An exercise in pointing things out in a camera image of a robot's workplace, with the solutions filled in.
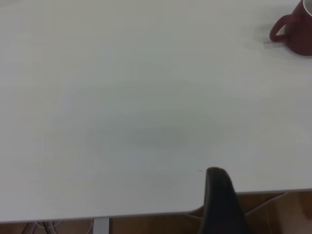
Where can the white table leg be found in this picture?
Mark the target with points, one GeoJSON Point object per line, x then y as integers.
{"type": "Point", "coordinates": [101, 226]}

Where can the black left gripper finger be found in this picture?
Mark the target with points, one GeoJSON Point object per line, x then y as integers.
{"type": "Point", "coordinates": [219, 207]}

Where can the red ceramic mug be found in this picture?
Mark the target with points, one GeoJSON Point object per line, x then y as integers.
{"type": "Point", "coordinates": [299, 36]}

